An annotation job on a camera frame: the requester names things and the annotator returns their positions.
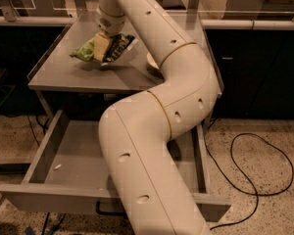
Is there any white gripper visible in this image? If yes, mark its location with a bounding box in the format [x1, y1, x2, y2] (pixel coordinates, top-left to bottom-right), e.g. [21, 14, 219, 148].
[94, 9, 125, 62]

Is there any green jalapeno chip bag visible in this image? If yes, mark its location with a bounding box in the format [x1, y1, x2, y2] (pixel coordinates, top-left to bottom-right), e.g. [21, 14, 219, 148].
[70, 32, 137, 64]

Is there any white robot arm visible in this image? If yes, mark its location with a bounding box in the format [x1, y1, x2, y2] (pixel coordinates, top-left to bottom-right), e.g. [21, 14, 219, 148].
[99, 0, 219, 235]

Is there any grey open drawer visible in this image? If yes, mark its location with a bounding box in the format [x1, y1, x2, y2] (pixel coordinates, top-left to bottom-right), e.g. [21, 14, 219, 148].
[0, 111, 231, 222]

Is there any grey cabinet table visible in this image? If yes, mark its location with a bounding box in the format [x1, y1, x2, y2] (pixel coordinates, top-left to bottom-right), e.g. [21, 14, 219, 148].
[26, 10, 224, 132]

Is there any black floor cable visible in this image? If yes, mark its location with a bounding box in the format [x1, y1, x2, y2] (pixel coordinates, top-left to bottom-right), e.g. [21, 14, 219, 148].
[202, 116, 294, 232]

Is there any black drawer handle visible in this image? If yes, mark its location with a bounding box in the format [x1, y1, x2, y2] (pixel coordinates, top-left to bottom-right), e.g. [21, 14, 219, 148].
[95, 201, 126, 217]

